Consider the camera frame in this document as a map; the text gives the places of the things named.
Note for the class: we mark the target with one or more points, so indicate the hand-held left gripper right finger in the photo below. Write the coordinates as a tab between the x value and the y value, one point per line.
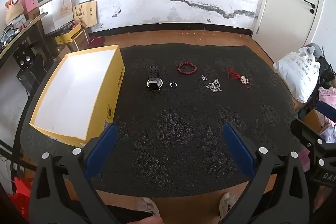
239	150

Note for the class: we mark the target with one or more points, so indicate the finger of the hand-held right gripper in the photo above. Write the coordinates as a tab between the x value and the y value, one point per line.
305	130
326	109

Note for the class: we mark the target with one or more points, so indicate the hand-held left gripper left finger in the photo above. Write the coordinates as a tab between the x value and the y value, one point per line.
101	150

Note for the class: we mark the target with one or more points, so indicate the yellow cardboard box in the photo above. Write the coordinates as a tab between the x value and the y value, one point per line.
76	92

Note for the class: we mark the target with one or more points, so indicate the black wrist watch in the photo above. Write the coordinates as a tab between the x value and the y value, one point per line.
154	79

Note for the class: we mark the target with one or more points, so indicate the pink plastic bag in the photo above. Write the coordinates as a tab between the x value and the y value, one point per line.
328	96

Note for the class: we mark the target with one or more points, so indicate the white printed plastic bag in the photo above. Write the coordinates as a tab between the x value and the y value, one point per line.
298	74

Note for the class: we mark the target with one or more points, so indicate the person's right white shoe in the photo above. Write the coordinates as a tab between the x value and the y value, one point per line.
227	204

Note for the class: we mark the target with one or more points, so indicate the person's white shoe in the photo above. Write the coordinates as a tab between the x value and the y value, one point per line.
148	207
227	204

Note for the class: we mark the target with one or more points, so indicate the black patterned mat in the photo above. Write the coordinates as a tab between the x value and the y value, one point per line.
183	129

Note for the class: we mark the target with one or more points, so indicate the grey chair back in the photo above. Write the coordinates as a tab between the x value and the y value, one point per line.
316	48

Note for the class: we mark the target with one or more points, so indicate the person's left white shoe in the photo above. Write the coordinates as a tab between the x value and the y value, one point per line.
148	207

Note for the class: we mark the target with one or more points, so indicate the red bag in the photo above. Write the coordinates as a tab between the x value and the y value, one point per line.
22	195

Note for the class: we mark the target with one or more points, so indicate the red cloth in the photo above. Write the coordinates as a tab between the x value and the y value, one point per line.
96	42

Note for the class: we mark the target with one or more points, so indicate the brown cardboard box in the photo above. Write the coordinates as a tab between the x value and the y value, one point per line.
82	41

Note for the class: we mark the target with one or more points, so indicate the flat yellow box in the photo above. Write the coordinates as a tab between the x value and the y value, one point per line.
68	35

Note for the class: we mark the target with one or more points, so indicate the black speaker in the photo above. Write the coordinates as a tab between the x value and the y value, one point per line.
24	56

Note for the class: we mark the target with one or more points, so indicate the brown paper bag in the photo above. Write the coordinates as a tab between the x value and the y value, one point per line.
85	13

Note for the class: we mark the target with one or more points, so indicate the white paper bag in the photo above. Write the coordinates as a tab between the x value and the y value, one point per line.
59	14

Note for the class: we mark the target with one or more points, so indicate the black desk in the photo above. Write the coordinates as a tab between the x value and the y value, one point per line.
23	29

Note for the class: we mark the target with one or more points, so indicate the pink box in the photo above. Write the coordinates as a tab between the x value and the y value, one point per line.
29	3

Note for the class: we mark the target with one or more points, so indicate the woven straw bag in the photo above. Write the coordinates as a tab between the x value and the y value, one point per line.
13	11

